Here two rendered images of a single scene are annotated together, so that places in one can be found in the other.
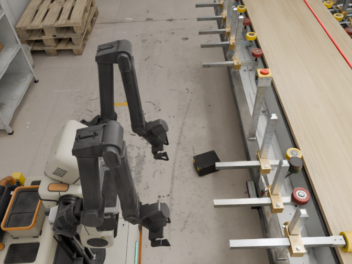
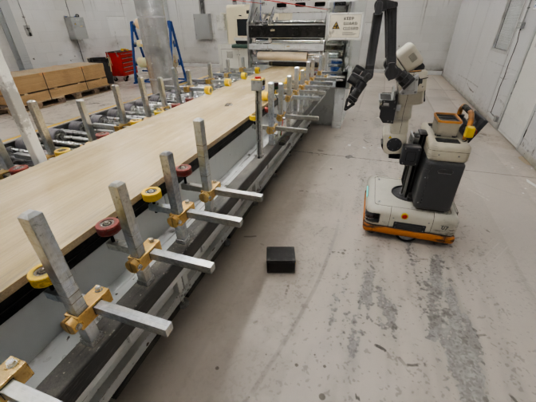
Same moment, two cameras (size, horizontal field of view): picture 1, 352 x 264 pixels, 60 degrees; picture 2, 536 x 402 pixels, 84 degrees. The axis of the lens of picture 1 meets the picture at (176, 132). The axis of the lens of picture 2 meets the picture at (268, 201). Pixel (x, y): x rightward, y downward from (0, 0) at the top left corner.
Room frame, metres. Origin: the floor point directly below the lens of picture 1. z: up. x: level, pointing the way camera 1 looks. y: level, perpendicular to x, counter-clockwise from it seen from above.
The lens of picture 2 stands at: (3.17, 0.14, 1.53)
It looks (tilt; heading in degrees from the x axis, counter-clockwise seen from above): 31 degrees down; 197
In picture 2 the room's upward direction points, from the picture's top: 1 degrees counter-clockwise
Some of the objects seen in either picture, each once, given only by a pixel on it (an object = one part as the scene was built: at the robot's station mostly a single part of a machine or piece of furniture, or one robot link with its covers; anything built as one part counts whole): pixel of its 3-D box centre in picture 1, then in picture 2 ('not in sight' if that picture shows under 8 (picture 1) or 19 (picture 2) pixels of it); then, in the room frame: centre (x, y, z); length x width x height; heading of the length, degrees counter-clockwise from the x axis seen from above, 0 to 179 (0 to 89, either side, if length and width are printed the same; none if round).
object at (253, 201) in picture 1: (257, 202); (292, 116); (0.76, -0.38, 0.84); 0.43 x 0.03 x 0.04; 88
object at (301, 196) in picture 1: (298, 199); not in sight; (0.75, -0.58, 0.85); 0.08 x 0.08 x 0.11
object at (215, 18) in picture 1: (219, 18); (105, 309); (2.75, -0.49, 0.81); 0.43 x 0.03 x 0.04; 88
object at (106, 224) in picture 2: (245, 25); (111, 234); (2.50, -0.68, 0.85); 0.08 x 0.08 x 0.11
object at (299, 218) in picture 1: (288, 239); (289, 104); (0.54, -0.46, 0.89); 0.04 x 0.04 x 0.48; 88
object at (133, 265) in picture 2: (228, 30); (143, 255); (2.52, -0.53, 0.81); 0.14 x 0.06 x 0.05; 178
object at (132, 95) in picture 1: (132, 92); (373, 42); (0.98, 0.17, 1.40); 0.11 x 0.06 x 0.43; 0
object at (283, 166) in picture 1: (274, 191); (281, 113); (0.79, -0.47, 0.87); 0.04 x 0.04 x 0.48; 88
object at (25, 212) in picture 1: (28, 211); (445, 124); (0.77, 0.75, 0.87); 0.23 x 0.15 x 0.11; 179
